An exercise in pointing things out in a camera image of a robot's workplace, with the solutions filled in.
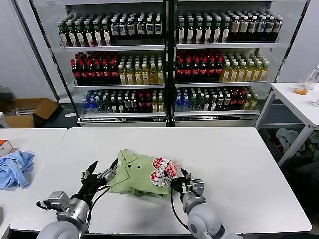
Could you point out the crumpled grey cloth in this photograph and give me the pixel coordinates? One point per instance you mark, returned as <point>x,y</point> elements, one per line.
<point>287,137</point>

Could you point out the black bulky object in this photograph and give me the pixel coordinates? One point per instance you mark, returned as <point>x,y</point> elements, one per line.
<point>306,174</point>

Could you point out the small white side table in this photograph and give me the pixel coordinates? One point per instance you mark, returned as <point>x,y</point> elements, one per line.
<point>295,104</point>

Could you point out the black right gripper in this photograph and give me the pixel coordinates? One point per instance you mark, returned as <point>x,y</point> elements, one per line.
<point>183,187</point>

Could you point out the small dark white label bottle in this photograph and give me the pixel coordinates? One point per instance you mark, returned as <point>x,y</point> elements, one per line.
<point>213,104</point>
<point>114,107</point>
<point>220,100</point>
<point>227,100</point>
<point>134,104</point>
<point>127,104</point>
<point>120,107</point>
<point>207,104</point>

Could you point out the orange and white carton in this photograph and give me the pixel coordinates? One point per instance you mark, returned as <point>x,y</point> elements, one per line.
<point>4,148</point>

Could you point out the crumpled light blue shirt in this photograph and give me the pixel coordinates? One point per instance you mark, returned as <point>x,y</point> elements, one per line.
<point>15,171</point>

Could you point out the white cap beige label bottle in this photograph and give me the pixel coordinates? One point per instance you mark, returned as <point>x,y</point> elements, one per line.
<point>234,28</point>
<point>243,28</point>

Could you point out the dark green cloth pile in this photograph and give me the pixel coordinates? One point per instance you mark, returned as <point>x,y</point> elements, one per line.
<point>314,143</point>

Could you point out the small yellow tea bottle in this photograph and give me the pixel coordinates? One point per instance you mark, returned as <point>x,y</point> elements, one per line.
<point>155,105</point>
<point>248,102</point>
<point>161,105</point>
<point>254,101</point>

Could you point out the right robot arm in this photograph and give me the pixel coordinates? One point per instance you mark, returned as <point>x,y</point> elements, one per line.
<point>204,219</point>

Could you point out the small blue drink bottle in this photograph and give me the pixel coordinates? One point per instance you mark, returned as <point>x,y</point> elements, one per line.
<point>87,104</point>
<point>186,103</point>
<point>94,104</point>
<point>178,103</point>

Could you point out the glass beaker orange liquid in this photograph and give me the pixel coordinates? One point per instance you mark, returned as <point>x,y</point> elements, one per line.
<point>300,90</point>

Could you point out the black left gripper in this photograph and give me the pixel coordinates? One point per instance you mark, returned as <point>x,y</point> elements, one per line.
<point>92,188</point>

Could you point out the small clear water bottle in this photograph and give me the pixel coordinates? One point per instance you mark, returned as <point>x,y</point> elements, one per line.
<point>100,105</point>
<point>193,103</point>
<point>107,105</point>
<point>200,102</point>

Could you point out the black plastic crate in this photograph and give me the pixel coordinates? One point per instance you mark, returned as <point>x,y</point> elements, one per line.
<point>271,147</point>

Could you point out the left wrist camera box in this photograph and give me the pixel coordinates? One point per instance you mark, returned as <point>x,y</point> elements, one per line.
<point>58,200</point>

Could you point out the clear bottle white cap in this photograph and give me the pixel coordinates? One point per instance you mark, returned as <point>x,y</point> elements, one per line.
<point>314,77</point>

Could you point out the white cap blue label bottle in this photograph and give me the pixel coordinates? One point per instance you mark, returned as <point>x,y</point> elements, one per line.
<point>130,29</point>
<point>251,28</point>
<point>276,26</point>
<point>158,28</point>
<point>260,27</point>
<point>114,30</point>
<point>149,29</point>
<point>268,27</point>
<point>140,29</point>
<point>122,30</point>

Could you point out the glass door beverage cooler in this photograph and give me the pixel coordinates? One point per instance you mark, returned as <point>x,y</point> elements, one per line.
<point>120,119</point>

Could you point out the clear drinking glass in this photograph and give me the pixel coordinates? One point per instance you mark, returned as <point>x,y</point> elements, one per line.
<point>317,99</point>

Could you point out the light green polo shirt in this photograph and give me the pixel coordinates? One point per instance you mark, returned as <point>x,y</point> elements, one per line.
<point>139,179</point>

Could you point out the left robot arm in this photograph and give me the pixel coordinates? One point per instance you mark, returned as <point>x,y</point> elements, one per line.
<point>72,214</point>

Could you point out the grey rounded object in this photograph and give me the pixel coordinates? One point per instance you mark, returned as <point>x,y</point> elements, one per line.
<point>1,215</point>

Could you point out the small red cap cola bottle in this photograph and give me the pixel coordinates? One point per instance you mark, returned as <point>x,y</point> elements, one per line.
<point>241,99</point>
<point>234,99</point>
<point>148,103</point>
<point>141,103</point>

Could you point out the white scrap on floor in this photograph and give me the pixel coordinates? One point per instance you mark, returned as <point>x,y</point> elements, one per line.
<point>71,115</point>

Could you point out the green cap dark tea bottle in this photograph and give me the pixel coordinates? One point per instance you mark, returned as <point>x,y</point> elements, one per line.
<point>89,37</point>
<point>199,32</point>
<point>80,37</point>
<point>181,32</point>
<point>106,36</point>
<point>225,32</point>
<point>190,32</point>
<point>98,37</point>
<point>207,32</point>
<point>216,32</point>
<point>63,37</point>
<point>72,37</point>

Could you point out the open brown cardboard box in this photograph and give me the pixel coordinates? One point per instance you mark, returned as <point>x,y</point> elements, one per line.
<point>18,122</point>

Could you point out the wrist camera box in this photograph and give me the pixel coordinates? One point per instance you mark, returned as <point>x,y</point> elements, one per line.
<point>58,200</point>
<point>198,188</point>

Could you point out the shelf with bottled drinks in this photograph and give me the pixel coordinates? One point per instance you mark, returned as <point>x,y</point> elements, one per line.
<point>215,119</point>

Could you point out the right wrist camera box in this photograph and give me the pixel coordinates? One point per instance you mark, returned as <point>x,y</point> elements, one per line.
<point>198,188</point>

